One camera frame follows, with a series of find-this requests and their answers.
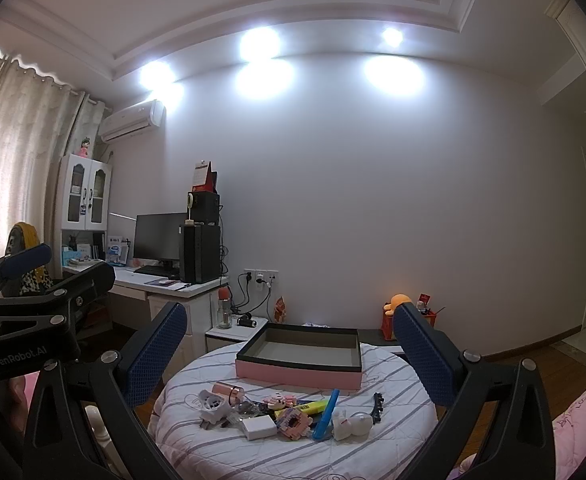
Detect yellow cloth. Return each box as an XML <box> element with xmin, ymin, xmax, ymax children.
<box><xmin>5</xmin><ymin>221</ymin><xmax>41</xmax><ymax>257</ymax></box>

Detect white wardrobe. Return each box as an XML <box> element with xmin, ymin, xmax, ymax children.
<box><xmin>545</xmin><ymin>0</ymin><xmax>586</xmax><ymax>81</ymax></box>

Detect white air conditioner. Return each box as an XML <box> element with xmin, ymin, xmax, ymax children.
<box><xmin>98</xmin><ymin>100</ymin><xmax>167</xmax><ymax>142</ymax></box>

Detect red printed box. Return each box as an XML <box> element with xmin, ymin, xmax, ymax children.
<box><xmin>381</xmin><ymin>309</ymin><xmax>438</xmax><ymax>341</ymax></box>

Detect white rabbit figure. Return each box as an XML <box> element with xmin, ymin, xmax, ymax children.
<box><xmin>333</xmin><ymin>407</ymin><xmax>372</xmax><ymax>442</ymax></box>

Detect red desk calendar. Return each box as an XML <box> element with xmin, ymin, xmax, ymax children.
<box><xmin>191</xmin><ymin>160</ymin><xmax>218</xmax><ymax>193</ymax></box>

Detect blue white box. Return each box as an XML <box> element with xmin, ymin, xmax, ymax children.
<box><xmin>107</xmin><ymin>235</ymin><xmax>130</xmax><ymax>265</ymax></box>

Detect black computer tower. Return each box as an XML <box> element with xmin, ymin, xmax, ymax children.
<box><xmin>179</xmin><ymin>224</ymin><xmax>222</xmax><ymax>284</ymax></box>

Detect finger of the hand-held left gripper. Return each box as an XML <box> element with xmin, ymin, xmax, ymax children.
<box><xmin>0</xmin><ymin>243</ymin><xmax>54</xmax><ymax>302</ymax></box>
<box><xmin>0</xmin><ymin>261</ymin><xmax>118</xmax><ymax>333</ymax></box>

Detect small red items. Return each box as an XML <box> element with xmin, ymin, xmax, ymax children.
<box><xmin>417</xmin><ymin>291</ymin><xmax>447</xmax><ymax>317</ymax></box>

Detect rose gold cylinder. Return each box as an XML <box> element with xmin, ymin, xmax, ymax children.
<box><xmin>212</xmin><ymin>381</ymin><xmax>246</xmax><ymax>403</ymax></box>

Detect red-capped water bottle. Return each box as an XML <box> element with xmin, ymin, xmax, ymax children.
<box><xmin>216</xmin><ymin>284</ymin><xmax>232</xmax><ymax>330</ymax></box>

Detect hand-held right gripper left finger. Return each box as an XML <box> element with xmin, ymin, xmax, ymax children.
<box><xmin>20</xmin><ymin>301</ymin><xmax>190</xmax><ymax>480</ymax></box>

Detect black computer monitor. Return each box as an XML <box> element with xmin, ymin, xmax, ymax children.
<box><xmin>134</xmin><ymin>212</ymin><xmax>188</xmax><ymax>263</ymax></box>

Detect white desk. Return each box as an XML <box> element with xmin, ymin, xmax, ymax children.
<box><xmin>63</xmin><ymin>260</ymin><xmax>230</xmax><ymax>348</ymax></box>

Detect leopard print cloth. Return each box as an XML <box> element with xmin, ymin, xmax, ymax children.
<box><xmin>18</xmin><ymin>260</ymin><xmax>54</xmax><ymax>297</ymax></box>

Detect white striped quilt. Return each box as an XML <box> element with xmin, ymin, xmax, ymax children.
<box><xmin>154</xmin><ymin>342</ymin><xmax>454</xmax><ymax>480</ymax></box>

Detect black speaker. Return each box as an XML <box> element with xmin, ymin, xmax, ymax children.
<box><xmin>193</xmin><ymin>192</ymin><xmax>221</xmax><ymax>226</ymax></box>

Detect beige curtain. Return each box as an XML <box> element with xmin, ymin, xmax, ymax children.
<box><xmin>0</xmin><ymin>45</ymin><xmax>86</xmax><ymax>281</ymax></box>

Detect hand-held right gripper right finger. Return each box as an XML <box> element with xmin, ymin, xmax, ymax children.
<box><xmin>392</xmin><ymin>301</ymin><xmax>558</xmax><ymax>480</ymax></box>

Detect clear glass bottle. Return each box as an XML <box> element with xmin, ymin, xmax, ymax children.
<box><xmin>230</xmin><ymin>397</ymin><xmax>268</xmax><ymax>418</ymax></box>

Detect white charger block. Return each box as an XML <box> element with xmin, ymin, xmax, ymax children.
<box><xmin>241</xmin><ymin>417</ymin><xmax>278</xmax><ymax>441</ymax></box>

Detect blue highlighter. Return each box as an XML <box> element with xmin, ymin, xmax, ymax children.
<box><xmin>313</xmin><ymin>388</ymin><xmax>341</xmax><ymax>441</ymax></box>

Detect pink blanket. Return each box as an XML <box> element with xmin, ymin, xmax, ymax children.
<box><xmin>548</xmin><ymin>360</ymin><xmax>586</xmax><ymax>480</ymax></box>

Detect white nightstand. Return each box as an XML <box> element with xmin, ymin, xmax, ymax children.
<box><xmin>205</xmin><ymin>314</ymin><xmax>268</xmax><ymax>358</ymax></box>

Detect orange plush toy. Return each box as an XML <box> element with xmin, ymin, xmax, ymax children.
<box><xmin>384</xmin><ymin>293</ymin><xmax>414</xmax><ymax>316</ymax></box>

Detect white glass-door cabinet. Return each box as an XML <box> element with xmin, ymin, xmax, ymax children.
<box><xmin>55</xmin><ymin>154</ymin><xmax>112</xmax><ymax>233</ymax></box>

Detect pink bead cat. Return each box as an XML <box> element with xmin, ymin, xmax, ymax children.
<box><xmin>275</xmin><ymin>406</ymin><xmax>314</xmax><ymax>441</ymax></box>

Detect black power cable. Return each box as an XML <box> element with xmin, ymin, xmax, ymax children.
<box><xmin>233</xmin><ymin>272</ymin><xmax>270</xmax><ymax>312</ymax></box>

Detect pink storage box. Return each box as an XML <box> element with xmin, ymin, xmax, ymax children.
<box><xmin>235</xmin><ymin>322</ymin><xmax>364</xmax><ymax>392</ymax></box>

